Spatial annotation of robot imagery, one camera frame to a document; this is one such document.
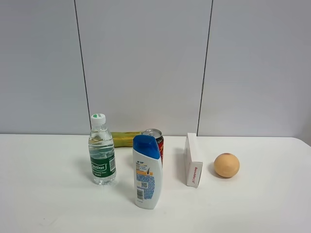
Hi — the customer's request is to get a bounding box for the clear water bottle green label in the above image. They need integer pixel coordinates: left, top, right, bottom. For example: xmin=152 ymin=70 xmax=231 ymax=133
xmin=88 ymin=114 xmax=117 ymax=185

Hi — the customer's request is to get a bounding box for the red soda can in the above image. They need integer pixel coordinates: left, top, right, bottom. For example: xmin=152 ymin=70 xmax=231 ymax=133
xmin=141 ymin=129 xmax=164 ymax=162

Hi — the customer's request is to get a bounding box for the orange round fruit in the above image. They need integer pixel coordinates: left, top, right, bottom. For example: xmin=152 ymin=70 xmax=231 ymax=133
xmin=213 ymin=153 xmax=240 ymax=178

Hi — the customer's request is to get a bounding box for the white shampoo bottle blue cap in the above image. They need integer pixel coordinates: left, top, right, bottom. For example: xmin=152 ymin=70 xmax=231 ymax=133
xmin=133 ymin=134 xmax=163 ymax=209

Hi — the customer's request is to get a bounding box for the white cardboard box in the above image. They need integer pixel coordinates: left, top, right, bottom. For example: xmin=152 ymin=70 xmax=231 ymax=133
xmin=184 ymin=133 xmax=203 ymax=188

